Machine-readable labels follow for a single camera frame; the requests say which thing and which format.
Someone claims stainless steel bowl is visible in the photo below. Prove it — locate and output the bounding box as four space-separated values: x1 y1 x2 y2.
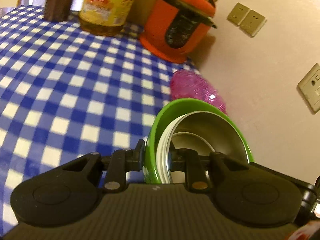
164 111 249 163

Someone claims green plastic bowl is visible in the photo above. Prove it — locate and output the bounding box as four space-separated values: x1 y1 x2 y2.
143 98 254 184

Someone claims cream plastic bowl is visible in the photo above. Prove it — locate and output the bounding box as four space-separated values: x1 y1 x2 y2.
156 111 197 184

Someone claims blue white checkered tablecloth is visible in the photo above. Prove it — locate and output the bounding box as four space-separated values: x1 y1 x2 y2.
1 6 195 234

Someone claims red electric pressure cooker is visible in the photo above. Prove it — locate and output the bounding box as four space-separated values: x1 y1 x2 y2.
139 0 216 63

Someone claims large cooking oil bottle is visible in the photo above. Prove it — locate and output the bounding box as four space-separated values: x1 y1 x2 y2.
79 0 135 37

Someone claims wall socket plate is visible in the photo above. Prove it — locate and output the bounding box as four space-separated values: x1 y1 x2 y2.
297 63 320 114

